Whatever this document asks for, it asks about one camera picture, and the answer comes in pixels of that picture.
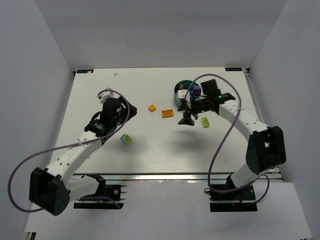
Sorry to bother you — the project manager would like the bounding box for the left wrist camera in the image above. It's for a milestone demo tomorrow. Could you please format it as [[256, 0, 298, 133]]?
[[97, 87, 114, 104]]

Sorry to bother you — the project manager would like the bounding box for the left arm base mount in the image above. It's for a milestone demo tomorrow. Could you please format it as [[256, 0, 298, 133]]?
[[73, 174, 127, 210]]

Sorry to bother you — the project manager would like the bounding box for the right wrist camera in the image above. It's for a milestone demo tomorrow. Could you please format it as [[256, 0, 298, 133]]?
[[175, 89, 190, 101]]

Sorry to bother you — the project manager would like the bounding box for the dark blue table label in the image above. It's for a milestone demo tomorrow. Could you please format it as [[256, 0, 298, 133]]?
[[224, 67, 243, 72], [76, 69, 94, 74]]

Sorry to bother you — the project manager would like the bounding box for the lime green lego brick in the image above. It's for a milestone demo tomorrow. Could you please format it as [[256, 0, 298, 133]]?
[[120, 134, 132, 145]]

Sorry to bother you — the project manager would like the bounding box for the long orange yellow lego brick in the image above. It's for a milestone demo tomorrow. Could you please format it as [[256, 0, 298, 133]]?
[[161, 109, 174, 118]]

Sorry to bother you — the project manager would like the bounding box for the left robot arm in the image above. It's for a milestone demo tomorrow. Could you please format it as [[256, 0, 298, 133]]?
[[29, 97, 138, 216]]

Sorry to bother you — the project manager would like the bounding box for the small yellow lego brick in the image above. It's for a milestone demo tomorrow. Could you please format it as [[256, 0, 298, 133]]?
[[148, 104, 157, 113]]

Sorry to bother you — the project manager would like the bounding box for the left dark blue table label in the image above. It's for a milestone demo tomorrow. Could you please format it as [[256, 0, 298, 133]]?
[[76, 69, 94, 74]]

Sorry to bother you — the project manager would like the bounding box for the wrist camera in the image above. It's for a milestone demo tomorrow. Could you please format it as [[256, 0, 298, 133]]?
[[97, 87, 114, 104], [175, 89, 190, 101]]

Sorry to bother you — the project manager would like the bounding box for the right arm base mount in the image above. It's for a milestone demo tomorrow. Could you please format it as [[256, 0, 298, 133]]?
[[203, 185, 258, 213]]

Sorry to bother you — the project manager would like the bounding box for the lime lego brick on table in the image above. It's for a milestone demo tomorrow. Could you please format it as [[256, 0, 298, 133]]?
[[201, 117, 210, 128]]

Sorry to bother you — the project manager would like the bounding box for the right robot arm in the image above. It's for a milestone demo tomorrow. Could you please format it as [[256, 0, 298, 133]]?
[[176, 79, 287, 194]]

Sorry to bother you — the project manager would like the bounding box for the teal round divided container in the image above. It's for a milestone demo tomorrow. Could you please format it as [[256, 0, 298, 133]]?
[[173, 80, 201, 107]]

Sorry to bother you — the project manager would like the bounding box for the purple orange lego stack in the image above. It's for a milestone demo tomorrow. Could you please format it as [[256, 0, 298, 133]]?
[[192, 85, 201, 98]]

